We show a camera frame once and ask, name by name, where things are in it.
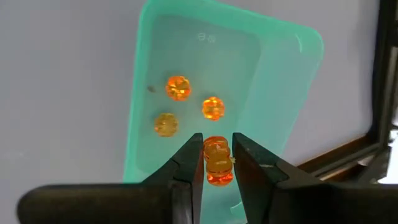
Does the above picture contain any orange translucent plastic pumpkin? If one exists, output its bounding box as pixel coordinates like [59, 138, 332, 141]
[201, 96, 226, 121]
[165, 75, 192, 102]
[203, 135, 234, 187]
[154, 112, 180, 138]

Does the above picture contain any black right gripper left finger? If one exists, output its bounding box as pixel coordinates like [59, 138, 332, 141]
[17, 133, 205, 224]

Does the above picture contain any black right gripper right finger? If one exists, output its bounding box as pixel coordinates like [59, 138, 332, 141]
[231, 132, 398, 224]

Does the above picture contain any black table frame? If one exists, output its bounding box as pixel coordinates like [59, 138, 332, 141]
[295, 0, 398, 184]

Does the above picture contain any teal translucent plastic bin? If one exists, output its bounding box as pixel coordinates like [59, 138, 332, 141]
[123, 0, 325, 224]

